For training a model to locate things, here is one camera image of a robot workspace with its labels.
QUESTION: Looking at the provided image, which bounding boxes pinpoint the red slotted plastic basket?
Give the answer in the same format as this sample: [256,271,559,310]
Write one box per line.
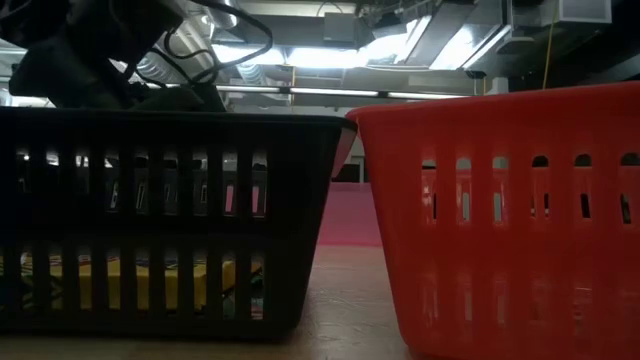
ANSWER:
[345,81,640,360]

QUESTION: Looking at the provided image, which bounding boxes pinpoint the yellow hanging cord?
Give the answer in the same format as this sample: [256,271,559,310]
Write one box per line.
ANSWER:
[542,9,559,91]

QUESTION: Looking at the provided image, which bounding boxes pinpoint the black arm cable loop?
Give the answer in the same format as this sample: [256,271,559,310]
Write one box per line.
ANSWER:
[134,0,275,86]

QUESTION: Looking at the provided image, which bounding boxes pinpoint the grey ceiling box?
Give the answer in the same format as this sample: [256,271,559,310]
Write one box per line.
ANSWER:
[323,12,357,44]

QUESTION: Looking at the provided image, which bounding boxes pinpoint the yellow crayon box colourful front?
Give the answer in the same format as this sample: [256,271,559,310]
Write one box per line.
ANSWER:
[0,254,264,314]

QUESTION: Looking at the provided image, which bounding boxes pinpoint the long ceiling light bar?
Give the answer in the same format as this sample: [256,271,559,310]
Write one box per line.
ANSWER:
[214,84,471,101]

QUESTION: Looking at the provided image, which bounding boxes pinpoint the pink-red plastic tray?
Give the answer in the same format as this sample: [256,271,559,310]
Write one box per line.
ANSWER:
[222,182,384,247]

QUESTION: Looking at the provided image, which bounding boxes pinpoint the black slotted plastic basket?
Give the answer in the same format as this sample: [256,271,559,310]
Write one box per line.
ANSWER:
[0,106,359,341]

